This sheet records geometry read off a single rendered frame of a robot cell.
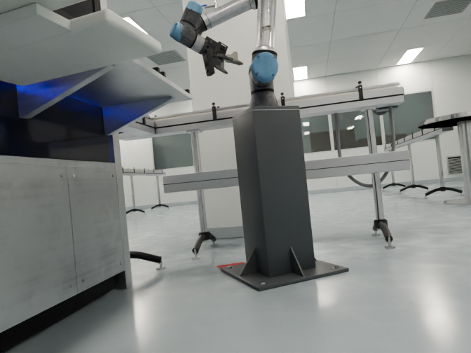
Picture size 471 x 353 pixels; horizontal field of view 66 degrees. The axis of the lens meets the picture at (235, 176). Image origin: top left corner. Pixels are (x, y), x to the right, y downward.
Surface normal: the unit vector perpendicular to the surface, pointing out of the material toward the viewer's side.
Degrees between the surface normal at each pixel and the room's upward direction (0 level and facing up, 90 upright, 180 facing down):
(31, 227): 90
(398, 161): 90
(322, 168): 90
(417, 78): 90
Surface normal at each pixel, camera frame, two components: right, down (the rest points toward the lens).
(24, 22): 0.10, 0.99
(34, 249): 0.97, -0.10
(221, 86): -0.20, 0.00
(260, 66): 0.01, 0.11
